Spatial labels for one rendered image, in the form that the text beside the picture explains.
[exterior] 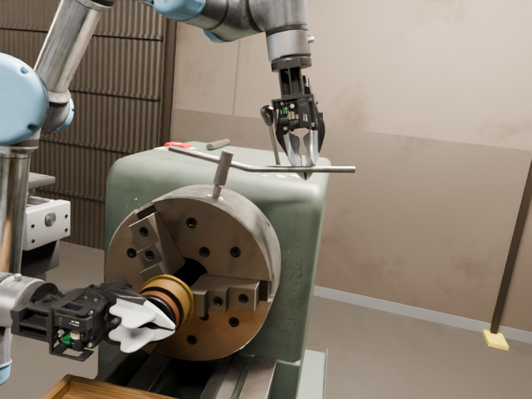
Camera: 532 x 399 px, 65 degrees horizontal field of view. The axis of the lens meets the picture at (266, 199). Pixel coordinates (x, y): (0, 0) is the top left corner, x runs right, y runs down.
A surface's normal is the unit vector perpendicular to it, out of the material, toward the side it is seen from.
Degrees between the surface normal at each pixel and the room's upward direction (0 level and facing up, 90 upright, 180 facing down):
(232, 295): 90
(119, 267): 90
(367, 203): 90
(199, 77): 90
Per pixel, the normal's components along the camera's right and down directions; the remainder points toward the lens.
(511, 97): -0.28, 0.18
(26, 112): 0.54, 0.22
